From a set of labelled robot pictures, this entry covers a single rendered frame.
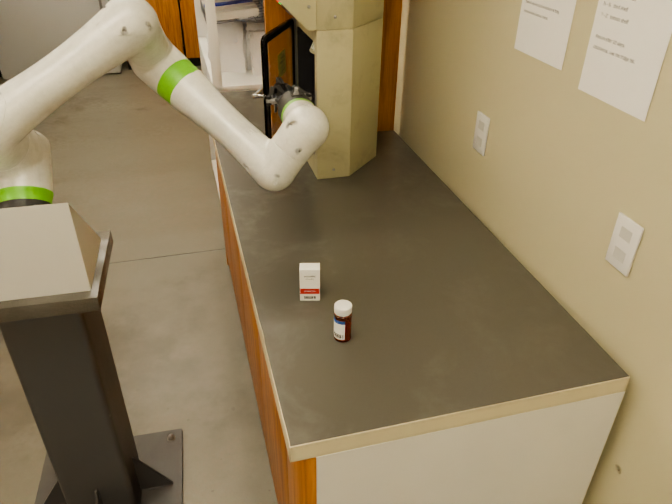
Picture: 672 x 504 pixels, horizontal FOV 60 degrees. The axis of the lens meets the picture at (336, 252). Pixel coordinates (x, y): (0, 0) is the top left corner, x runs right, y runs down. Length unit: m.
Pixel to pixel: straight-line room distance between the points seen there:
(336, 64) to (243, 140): 0.50
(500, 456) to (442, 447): 0.15
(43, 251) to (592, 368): 1.22
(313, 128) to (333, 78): 0.47
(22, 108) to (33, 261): 0.34
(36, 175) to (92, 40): 0.36
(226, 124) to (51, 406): 0.91
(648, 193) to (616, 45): 0.30
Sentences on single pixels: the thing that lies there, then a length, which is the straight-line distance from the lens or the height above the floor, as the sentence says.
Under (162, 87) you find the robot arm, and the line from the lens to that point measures 1.57.
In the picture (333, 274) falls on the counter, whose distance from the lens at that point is 1.48.
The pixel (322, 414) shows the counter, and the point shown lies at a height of 0.94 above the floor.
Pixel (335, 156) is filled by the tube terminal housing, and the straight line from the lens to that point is 1.94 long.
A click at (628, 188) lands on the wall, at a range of 1.31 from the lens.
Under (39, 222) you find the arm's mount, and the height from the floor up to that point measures 1.14.
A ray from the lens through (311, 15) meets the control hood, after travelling 1.79.
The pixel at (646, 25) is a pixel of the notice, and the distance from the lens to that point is 1.27.
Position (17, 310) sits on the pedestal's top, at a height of 0.93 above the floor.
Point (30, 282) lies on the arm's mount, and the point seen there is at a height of 0.98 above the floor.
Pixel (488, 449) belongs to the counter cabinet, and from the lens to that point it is 1.29.
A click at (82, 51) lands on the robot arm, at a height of 1.45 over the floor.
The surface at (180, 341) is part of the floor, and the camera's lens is 2.78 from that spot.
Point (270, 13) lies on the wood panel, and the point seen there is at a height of 1.39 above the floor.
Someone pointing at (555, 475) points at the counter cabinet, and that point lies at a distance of 1.48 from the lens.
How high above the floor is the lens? 1.78
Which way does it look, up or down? 33 degrees down
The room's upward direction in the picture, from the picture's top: 1 degrees clockwise
